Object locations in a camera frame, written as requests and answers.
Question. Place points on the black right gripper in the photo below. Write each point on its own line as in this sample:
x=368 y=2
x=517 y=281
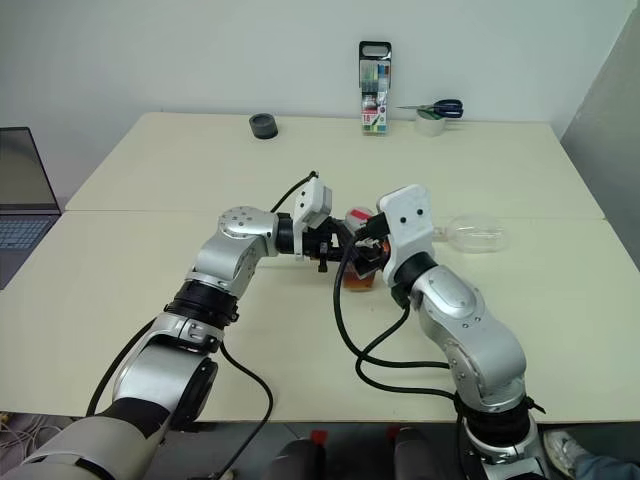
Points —
x=379 y=256

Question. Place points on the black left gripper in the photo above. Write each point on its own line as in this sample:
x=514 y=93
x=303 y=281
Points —
x=322 y=240

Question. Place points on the clear bottle with red drink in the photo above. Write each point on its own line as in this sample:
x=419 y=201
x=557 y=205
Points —
x=357 y=284

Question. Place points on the clear wine glass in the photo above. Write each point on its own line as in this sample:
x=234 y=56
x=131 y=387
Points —
x=475 y=232

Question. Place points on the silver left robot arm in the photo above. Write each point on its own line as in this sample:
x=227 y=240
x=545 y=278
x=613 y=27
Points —
x=235 y=250

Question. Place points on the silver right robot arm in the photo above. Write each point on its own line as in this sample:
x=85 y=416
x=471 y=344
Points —
x=480 y=340

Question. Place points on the white tape roll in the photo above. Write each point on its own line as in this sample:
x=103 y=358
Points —
x=431 y=126

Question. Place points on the round black container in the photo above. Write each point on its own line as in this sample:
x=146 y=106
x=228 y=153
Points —
x=263 y=126

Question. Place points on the coloured marker pen pack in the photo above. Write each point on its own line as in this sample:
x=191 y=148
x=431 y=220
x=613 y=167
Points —
x=375 y=90

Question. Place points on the small red cap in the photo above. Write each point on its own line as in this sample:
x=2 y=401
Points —
x=319 y=436

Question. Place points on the dark rounded shape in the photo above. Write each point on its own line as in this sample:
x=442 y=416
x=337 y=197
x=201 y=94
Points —
x=417 y=457
x=300 y=462

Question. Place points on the white sneaker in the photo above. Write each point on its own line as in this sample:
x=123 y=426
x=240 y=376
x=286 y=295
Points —
x=562 y=450

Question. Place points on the blue jeans leg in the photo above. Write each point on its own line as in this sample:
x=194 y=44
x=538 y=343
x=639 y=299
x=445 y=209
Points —
x=607 y=465

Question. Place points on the grey laptop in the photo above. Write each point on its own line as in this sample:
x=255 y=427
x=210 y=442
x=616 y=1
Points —
x=22 y=175

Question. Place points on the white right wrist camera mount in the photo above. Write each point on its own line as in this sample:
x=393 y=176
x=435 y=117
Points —
x=407 y=220

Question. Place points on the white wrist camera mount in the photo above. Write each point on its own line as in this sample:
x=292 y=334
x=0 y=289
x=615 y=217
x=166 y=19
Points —
x=312 y=200
x=407 y=220

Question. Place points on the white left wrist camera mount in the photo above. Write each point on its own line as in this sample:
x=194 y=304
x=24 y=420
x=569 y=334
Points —
x=312 y=200

